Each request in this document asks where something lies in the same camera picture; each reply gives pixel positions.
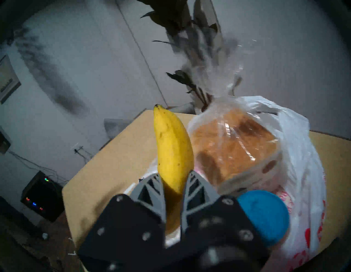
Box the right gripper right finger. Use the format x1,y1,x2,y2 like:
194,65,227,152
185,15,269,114
180,170,270,272

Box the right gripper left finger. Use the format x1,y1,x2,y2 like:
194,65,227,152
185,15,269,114
78,173,167,272

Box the peanut butter jar blue lid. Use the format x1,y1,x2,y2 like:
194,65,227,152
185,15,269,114
237,190,290,248

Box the bread loaf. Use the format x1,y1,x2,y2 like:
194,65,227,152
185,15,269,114
181,27,283,196

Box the yellow banana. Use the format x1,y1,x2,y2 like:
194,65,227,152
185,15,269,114
153,104,195,236

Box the white plastic shopping bag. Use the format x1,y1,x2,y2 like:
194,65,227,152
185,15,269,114
123,95,327,272

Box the black box with LED lights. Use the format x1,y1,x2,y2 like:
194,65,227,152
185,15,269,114
20,170,65,222

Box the tall dark-leaved potted plant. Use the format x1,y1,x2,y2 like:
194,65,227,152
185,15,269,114
137,0,243,114

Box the black cables on floor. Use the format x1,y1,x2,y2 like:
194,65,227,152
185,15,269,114
7,143,94,183

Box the framed wall poster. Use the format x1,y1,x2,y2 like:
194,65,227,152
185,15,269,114
0,54,22,105

